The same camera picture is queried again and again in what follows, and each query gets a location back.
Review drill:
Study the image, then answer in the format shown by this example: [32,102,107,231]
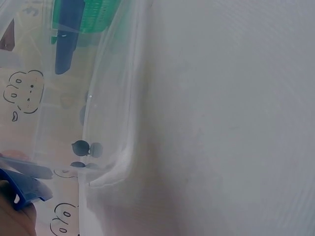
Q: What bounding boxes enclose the person's left hand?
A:
[0,179,37,236]

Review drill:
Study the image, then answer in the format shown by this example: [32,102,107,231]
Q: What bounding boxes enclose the blue box latch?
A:
[0,167,54,211]
[54,0,84,75]

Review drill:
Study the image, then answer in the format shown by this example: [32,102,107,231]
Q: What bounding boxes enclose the clear plastic storage box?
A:
[0,0,155,236]

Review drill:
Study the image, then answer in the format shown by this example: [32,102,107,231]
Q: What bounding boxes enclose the green plastic basket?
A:
[50,0,119,45]

